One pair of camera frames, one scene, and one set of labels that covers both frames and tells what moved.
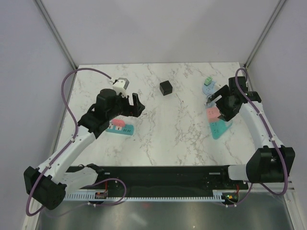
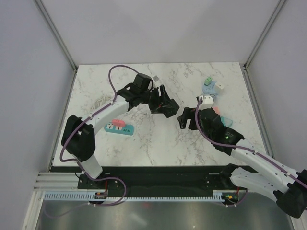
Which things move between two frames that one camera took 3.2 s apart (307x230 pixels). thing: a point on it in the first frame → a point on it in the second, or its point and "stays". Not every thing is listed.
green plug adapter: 208,81 stays
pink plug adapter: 118,122 stays
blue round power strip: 209,89 stays
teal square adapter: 126,129 stays
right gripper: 226,114 → 188,113
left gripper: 135,110 → 163,101
